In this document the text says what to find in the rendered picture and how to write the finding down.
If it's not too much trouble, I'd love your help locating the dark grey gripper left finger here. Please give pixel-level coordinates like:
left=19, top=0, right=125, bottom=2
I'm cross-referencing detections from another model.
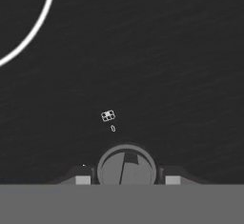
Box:
left=56, top=164, right=96, bottom=186

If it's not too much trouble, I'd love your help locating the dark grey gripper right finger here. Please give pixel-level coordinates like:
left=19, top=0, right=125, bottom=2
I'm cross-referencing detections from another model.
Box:
left=157, top=164, right=204, bottom=186

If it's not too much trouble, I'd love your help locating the grey round stove knob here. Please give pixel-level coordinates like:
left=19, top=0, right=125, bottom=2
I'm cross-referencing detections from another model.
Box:
left=96, top=144, right=157, bottom=186

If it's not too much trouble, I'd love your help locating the black glass hob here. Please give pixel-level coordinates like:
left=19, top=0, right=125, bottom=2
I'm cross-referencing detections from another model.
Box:
left=0, top=0, right=244, bottom=186

